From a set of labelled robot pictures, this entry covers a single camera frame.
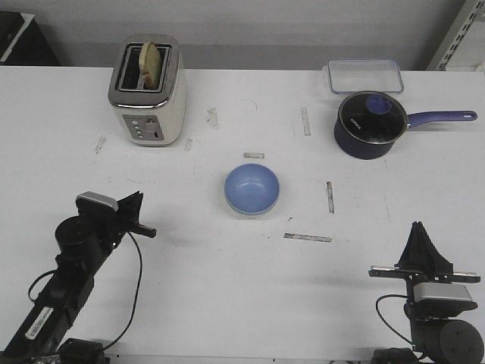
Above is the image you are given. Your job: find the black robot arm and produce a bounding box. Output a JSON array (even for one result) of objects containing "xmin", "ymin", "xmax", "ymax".
[
  {"xmin": 368, "ymin": 221, "xmax": 484, "ymax": 363},
  {"xmin": 1, "ymin": 191, "xmax": 156, "ymax": 363}
]

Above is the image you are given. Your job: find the glass pot lid blue knob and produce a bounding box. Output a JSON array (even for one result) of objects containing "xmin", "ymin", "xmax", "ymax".
[{"xmin": 338, "ymin": 91, "xmax": 408, "ymax": 145}]

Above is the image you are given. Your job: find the white and silver toaster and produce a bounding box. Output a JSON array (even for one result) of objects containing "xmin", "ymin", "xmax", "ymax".
[{"xmin": 108, "ymin": 33, "xmax": 187, "ymax": 146}]

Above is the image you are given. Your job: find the white metal shelf upright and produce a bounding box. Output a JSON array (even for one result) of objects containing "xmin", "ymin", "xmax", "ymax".
[{"xmin": 426, "ymin": 1, "xmax": 484, "ymax": 71}]

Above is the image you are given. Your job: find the clear plastic food container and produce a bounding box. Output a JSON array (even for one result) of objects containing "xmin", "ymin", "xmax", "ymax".
[{"xmin": 322, "ymin": 58, "xmax": 404, "ymax": 95}]

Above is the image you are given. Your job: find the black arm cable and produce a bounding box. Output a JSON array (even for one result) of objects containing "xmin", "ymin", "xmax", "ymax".
[
  {"xmin": 28, "ymin": 231, "xmax": 143, "ymax": 352},
  {"xmin": 375, "ymin": 294, "xmax": 425, "ymax": 359}
]

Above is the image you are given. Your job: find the slice of toast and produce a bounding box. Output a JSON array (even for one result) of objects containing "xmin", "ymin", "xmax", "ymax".
[{"xmin": 139, "ymin": 42, "xmax": 161, "ymax": 89}]

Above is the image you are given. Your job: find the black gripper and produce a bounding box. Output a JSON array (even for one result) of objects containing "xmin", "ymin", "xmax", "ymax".
[
  {"xmin": 96, "ymin": 191, "xmax": 157, "ymax": 250},
  {"xmin": 368, "ymin": 221, "xmax": 481, "ymax": 295}
]

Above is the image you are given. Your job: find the green bowl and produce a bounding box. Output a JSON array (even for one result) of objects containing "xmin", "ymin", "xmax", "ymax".
[{"xmin": 226, "ymin": 199, "xmax": 278, "ymax": 218}]

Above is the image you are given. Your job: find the blue bowl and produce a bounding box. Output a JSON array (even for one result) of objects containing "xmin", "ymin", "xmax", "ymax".
[{"xmin": 224, "ymin": 163, "xmax": 280, "ymax": 215}]

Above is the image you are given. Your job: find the dark blue saucepan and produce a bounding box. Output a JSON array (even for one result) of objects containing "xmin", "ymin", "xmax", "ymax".
[{"xmin": 333, "ymin": 90, "xmax": 478, "ymax": 160}]

